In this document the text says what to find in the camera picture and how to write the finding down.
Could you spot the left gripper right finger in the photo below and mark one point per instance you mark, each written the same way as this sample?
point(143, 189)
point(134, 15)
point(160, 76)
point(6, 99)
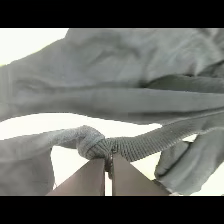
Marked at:
point(133, 181)

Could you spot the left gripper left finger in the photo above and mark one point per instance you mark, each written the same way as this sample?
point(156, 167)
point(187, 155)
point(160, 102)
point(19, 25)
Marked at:
point(85, 181)

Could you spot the dark grey long-sleeved shirt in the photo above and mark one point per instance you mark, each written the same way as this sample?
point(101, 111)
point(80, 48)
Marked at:
point(110, 73)

